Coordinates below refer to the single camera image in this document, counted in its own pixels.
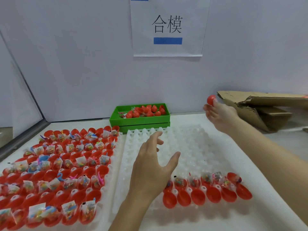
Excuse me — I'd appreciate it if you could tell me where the person's left hand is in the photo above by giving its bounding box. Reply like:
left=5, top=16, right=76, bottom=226
left=129, top=131, right=181, bottom=200

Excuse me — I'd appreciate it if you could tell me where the person's right hand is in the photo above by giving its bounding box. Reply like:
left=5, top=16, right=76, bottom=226
left=203, top=98, right=241, bottom=134

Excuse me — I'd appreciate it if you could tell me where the person's right forearm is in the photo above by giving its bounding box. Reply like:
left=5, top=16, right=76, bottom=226
left=230, top=119, right=308, bottom=225

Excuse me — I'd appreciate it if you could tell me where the person's left forearm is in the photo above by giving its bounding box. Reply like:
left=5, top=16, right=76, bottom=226
left=109, top=192, right=155, bottom=231

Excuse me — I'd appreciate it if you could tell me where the small batch of toy packets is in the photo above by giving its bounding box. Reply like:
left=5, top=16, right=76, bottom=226
left=166, top=172, right=242, bottom=191

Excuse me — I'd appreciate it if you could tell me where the white plastic egg tray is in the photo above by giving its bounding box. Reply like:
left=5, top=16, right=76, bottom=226
left=0, top=128, right=127, bottom=231
left=113, top=126, right=253, bottom=215

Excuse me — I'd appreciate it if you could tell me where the green plastic tray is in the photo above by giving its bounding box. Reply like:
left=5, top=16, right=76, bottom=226
left=109, top=103, right=171, bottom=128
left=119, top=122, right=171, bottom=134

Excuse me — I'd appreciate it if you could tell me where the brown cardboard box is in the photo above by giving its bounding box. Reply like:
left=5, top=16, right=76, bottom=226
left=217, top=90, right=308, bottom=133

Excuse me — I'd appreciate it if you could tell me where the small batch of red capsules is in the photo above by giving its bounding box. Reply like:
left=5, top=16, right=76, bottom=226
left=162, top=172, right=253, bottom=210

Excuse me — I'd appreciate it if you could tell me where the pile of red capsule shells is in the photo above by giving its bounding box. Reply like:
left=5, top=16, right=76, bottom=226
left=119, top=105, right=167, bottom=119

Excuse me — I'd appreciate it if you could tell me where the large batch of red capsules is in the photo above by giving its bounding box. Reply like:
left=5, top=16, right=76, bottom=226
left=0, top=125, right=120, bottom=230

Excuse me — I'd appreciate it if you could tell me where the large batch of toy packets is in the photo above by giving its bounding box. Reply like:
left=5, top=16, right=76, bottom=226
left=0, top=129, right=119, bottom=224

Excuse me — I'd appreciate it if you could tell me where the white paper wall sign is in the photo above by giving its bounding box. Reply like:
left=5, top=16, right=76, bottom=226
left=130, top=0, right=212, bottom=57

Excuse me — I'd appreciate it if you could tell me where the grey metal partition frame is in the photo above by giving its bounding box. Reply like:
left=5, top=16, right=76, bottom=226
left=0, top=29, right=51, bottom=162

